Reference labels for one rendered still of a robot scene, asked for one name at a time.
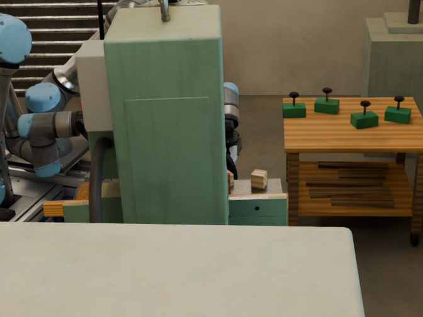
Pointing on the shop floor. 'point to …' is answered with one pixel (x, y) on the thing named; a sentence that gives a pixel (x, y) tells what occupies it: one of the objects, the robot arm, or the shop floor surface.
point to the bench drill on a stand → (394, 59)
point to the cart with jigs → (309, 197)
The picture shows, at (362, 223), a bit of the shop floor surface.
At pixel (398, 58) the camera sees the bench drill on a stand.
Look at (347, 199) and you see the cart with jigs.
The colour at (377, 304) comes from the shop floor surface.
